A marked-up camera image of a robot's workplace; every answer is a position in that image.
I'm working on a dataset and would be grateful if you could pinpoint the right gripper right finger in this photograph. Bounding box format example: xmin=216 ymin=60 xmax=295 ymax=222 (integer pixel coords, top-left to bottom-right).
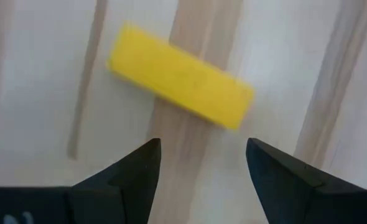
xmin=245 ymin=138 xmax=343 ymax=224

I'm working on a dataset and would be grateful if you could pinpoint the yellow rectangular foam block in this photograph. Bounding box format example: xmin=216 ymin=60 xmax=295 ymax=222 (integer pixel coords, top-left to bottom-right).
xmin=106 ymin=21 xmax=255 ymax=131

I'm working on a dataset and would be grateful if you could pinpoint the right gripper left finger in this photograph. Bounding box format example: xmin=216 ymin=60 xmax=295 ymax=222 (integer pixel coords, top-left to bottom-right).
xmin=66 ymin=138 xmax=162 ymax=224

